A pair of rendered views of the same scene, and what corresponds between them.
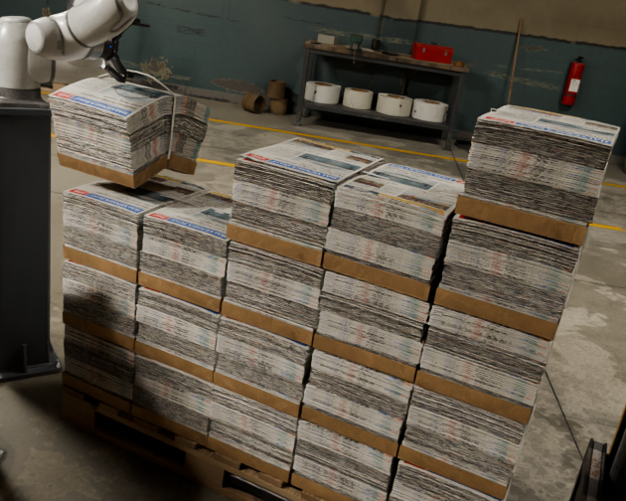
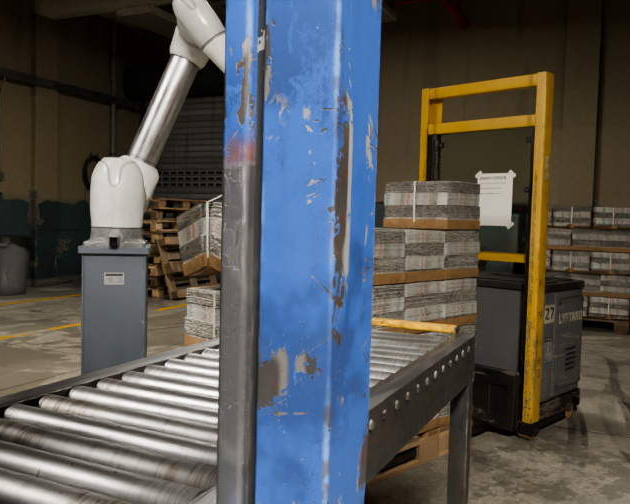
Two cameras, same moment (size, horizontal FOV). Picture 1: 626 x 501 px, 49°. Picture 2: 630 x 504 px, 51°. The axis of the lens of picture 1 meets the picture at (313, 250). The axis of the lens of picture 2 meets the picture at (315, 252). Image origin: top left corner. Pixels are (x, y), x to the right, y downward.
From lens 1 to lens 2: 289 cm
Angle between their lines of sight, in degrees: 68
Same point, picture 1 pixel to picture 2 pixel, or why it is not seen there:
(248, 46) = not seen: outside the picture
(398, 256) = (433, 260)
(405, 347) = (438, 310)
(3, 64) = (138, 203)
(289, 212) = (388, 255)
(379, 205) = (422, 235)
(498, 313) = (463, 272)
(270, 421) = not seen: hidden behind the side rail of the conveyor
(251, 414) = not seen: hidden behind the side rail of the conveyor
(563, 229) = (475, 223)
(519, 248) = (465, 237)
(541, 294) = (472, 257)
